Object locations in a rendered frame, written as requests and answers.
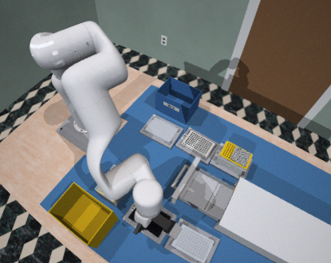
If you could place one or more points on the blue open-top bin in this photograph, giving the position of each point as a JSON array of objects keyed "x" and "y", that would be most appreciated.
[{"x": 187, "y": 96}]

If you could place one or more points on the blue bench mat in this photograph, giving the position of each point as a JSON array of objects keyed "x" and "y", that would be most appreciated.
[{"x": 273, "y": 169}]

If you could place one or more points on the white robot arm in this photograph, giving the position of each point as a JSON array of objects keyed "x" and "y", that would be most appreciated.
[{"x": 85, "y": 65}]

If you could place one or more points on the yellow open-top bin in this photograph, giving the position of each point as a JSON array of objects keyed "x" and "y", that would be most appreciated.
[{"x": 84, "y": 214}]

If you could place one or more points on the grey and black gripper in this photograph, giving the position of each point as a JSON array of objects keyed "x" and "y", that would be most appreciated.
[{"x": 142, "y": 221}]

